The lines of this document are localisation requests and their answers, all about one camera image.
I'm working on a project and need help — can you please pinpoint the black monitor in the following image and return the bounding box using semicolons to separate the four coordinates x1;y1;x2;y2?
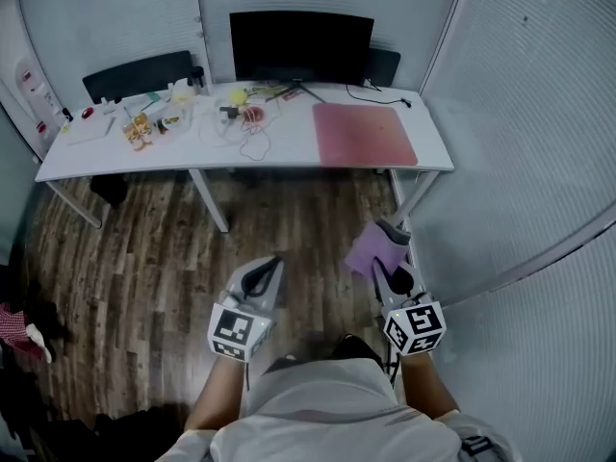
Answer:
228;11;376;88

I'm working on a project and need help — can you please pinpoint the black monitor stand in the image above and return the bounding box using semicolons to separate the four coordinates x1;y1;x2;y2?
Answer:
263;80;329;105

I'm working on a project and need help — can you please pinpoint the wide black chair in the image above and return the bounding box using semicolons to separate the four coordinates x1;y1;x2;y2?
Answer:
81;49;195;106

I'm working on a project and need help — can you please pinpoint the orange snack packet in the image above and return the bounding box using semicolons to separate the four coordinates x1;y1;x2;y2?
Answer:
120;112;155;153

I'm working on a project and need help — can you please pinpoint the person's right forearm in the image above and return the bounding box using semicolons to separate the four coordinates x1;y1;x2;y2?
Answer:
398;350;462;422

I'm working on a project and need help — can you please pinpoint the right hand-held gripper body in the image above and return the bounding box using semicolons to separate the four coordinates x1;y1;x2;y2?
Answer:
377;261;449;357

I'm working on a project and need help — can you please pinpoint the purple cloth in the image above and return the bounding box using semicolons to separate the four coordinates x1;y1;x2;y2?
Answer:
344;220;411;279

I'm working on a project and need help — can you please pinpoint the person's black shoe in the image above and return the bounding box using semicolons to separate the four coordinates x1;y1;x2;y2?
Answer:
267;352;298;373
330;333;385;364

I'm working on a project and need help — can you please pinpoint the narrow black chair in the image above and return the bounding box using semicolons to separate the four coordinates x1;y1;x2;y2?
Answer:
366;47;402;90

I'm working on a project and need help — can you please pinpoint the red checkered clothing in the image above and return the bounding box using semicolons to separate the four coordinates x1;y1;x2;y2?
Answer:
0;301;53;365

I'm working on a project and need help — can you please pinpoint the white desk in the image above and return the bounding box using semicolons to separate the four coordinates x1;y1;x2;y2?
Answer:
34;80;456;234

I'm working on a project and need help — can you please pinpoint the white cable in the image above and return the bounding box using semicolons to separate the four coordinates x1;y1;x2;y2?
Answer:
198;97;281;164

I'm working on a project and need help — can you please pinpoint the white bottle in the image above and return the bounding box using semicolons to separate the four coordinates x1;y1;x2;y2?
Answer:
168;77;193;106

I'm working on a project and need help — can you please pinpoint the person's white shirt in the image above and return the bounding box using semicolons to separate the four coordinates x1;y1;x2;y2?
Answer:
156;356;524;462

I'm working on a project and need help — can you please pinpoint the black bag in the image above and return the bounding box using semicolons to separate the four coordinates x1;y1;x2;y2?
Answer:
92;403;194;462

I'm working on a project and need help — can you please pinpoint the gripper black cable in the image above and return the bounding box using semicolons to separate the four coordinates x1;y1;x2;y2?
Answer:
381;347;402;390

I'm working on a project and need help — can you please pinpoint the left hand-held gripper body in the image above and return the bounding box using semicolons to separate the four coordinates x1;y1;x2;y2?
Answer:
207;266;283;365

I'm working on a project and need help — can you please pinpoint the black object under desk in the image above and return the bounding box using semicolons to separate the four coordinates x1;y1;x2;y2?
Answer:
89;174;130;210

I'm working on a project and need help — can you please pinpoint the red mouse pad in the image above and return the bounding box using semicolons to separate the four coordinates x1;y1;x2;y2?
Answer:
312;102;420;168

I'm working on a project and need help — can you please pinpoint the person's left forearm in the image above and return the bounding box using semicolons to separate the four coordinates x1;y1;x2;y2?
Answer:
184;352;250;433

